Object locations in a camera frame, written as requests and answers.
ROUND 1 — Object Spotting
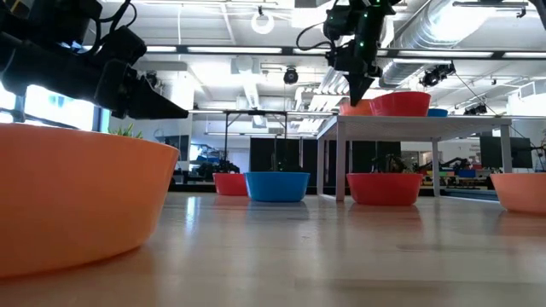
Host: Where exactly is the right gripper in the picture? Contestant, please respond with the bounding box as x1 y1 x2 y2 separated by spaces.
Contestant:
326 40 383 107

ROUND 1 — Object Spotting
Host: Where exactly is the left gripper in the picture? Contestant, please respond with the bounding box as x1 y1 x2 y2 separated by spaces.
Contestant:
94 59 189 120

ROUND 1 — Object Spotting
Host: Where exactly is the orange plastic mini bowl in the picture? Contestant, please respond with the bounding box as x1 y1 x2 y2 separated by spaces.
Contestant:
0 122 180 279
489 172 546 214
339 98 375 117

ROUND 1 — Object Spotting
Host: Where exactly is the red plastic mini bowl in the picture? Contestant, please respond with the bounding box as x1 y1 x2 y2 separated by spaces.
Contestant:
212 172 251 197
346 172 424 207
369 90 432 118

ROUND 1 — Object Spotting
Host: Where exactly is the small green potted plant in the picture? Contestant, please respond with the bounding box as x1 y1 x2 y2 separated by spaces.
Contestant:
107 122 145 140

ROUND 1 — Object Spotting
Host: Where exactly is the long ceiling light strip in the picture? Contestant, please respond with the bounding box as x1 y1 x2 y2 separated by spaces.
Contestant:
144 44 178 54
396 49 495 59
186 45 283 55

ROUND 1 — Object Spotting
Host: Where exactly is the white perforated metal shelf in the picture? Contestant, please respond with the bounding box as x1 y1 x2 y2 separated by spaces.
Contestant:
316 114 513 202

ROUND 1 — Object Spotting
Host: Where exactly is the black track spotlight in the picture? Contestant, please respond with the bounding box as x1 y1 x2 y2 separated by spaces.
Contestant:
420 61 456 89
462 101 490 117

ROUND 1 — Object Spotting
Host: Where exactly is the black metal stand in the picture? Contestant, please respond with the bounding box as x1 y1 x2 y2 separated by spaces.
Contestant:
222 108 288 174

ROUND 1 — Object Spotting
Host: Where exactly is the black monitor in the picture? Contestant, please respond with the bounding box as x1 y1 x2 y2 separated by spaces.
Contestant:
479 135 534 170

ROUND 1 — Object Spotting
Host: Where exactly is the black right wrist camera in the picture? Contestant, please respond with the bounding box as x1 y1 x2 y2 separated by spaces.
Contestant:
322 6 357 42

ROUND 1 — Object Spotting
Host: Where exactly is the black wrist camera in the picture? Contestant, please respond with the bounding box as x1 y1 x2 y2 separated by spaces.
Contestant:
96 25 148 65
322 6 357 42

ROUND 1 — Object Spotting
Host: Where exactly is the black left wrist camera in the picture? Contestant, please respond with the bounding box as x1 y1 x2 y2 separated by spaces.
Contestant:
96 25 148 65

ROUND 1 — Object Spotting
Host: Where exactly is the silver ventilation duct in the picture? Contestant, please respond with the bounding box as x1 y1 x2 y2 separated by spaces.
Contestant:
377 0 546 89

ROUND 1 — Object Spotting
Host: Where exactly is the black aluminium table frame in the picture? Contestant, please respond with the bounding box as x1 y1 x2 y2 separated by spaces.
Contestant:
168 181 500 201

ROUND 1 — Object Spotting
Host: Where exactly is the white ring lamp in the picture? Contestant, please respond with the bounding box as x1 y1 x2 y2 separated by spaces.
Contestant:
250 10 276 36

